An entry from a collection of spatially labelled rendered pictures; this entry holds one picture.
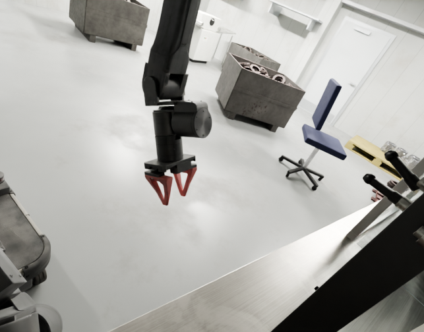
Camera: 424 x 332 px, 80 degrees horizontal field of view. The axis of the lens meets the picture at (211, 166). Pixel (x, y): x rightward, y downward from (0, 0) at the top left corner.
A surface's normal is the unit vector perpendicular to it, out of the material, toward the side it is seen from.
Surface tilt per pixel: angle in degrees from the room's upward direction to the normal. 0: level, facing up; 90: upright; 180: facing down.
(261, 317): 0
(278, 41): 90
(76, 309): 0
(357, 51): 90
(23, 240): 0
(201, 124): 60
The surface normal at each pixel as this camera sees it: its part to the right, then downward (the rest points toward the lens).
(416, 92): -0.58, 0.25
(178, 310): 0.36, -0.77
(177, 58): 0.75, 0.53
